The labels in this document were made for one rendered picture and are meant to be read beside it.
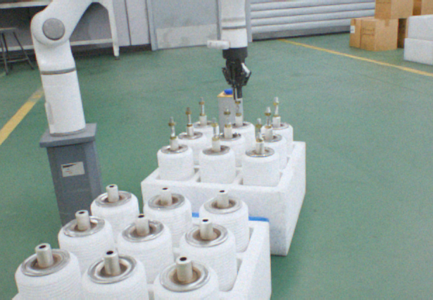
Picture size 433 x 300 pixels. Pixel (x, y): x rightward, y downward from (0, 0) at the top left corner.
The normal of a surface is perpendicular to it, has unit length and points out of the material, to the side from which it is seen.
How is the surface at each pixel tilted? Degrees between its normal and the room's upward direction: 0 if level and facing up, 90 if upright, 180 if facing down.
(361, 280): 0
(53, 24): 84
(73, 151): 94
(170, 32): 90
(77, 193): 90
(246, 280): 0
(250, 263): 0
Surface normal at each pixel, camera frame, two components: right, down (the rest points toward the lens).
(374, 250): -0.07, -0.94
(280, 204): -0.29, 0.33
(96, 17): 0.21, 0.31
